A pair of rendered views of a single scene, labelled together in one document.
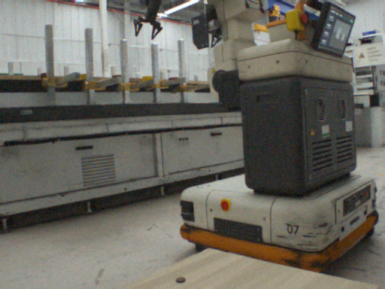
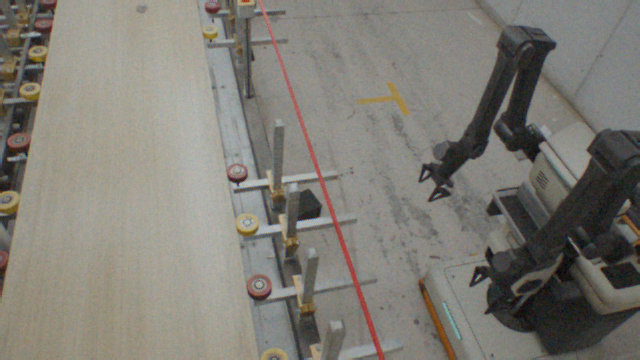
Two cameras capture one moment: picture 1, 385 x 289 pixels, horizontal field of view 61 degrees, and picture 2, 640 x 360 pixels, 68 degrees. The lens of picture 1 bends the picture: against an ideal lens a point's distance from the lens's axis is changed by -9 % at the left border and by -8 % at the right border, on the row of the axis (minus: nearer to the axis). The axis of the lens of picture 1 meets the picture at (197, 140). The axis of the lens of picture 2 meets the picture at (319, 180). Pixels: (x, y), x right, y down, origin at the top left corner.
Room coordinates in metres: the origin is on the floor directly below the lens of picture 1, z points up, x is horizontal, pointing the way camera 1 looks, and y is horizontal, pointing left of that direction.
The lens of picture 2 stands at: (1.89, 1.13, 2.27)
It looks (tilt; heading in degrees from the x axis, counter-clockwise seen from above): 48 degrees down; 294
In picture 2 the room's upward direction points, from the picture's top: 8 degrees clockwise
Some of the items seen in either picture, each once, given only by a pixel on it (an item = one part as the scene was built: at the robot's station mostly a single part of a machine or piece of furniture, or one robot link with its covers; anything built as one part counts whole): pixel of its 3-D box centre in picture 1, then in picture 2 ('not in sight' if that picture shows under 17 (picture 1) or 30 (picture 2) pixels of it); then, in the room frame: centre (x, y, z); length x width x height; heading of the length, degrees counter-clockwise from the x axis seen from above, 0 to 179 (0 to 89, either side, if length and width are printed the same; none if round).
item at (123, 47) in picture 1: (125, 76); (306, 291); (2.20, 0.43, 0.88); 0.04 x 0.04 x 0.48; 44
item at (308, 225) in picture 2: (165, 83); (300, 227); (2.37, 0.19, 0.83); 0.43 x 0.03 x 0.04; 44
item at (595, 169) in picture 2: not in sight; (574, 207); (1.64, 0.14, 1.40); 0.11 x 0.06 x 0.43; 135
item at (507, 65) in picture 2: not in sight; (492, 98); (1.94, -0.17, 1.40); 0.11 x 0.06 x 0.43; 135
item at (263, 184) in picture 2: (192, 88); (286, 181); (2.54, 0.01, 0.80); 0.43 x 0.03 x 0.04; 44
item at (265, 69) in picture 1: (296, 107); (562, 266); (1.39, -0.41, 0.59); 0.55 x 0.34 x 0.83; 134
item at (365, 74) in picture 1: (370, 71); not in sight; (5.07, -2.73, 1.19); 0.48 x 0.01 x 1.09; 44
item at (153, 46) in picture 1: (156, 77); (290, 229); (2.37, 0.26, 0.88); 0.04 x 0.04 x 0.48; 44
